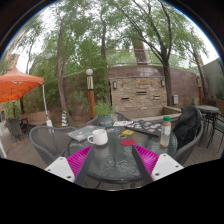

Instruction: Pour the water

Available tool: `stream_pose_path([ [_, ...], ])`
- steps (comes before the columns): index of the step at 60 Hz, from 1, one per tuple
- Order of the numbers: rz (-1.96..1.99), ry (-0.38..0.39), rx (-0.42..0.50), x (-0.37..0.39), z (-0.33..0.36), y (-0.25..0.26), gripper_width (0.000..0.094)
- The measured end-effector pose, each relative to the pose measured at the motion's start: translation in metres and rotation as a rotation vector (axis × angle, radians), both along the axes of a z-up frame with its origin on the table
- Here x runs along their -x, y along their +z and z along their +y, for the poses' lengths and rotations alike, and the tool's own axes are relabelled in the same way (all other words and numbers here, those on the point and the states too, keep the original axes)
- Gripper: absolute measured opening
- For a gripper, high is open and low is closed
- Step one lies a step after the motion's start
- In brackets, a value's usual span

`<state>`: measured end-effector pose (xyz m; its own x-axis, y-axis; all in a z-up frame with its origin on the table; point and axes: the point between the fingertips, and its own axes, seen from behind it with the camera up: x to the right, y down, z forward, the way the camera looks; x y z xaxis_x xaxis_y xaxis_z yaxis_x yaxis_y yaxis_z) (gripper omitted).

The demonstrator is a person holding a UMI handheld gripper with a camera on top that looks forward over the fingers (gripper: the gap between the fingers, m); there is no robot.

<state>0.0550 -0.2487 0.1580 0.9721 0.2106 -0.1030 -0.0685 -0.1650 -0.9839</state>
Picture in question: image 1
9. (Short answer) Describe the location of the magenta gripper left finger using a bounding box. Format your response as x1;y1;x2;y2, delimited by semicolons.
46;145;94;186

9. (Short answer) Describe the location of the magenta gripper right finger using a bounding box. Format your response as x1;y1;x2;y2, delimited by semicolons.
132;144;183;185

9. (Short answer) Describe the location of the grey chair with black jacket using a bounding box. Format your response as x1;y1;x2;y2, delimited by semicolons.
173;105;204;165

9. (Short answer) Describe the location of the grey wicker chair left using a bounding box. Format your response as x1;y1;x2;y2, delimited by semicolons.
29;126;76;165

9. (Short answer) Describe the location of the round glass patio table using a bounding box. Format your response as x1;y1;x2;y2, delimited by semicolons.
67;123;179;185

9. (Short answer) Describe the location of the grey laptop with stickers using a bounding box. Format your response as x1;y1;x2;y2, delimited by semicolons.
67;125;99;142

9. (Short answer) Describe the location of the red round coaster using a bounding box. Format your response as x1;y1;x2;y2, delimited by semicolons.
121;139;135;146

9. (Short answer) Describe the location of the black laptop with stickers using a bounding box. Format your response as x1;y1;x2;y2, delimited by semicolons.
126;120;162;137

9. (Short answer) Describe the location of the white ceramic mug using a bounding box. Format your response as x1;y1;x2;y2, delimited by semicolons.
87;129;108;146

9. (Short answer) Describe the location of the yellow sticker card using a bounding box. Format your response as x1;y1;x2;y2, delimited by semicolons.
122;130;134;135

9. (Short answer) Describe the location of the plastic bottle green cap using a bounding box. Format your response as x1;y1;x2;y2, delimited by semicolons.
160;116;171;148

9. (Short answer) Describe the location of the blue yellow striped bollard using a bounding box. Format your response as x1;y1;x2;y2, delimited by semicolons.
61;111;68;127

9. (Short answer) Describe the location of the black jacket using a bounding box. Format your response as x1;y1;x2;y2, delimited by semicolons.
173;105;202;149

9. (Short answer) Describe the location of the potted green plant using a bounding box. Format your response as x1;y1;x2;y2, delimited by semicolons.
94;100;113;127

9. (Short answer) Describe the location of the dark chair far left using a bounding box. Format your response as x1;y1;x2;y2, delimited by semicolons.
6;118;29;140

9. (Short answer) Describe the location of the dark round side table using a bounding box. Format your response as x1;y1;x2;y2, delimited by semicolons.
195;104;222;148

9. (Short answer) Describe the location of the orange canopy tent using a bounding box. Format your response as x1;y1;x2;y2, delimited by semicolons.
0;67;44;103

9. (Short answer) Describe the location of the globe lamp post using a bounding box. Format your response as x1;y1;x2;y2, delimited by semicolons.
86;69;96;119

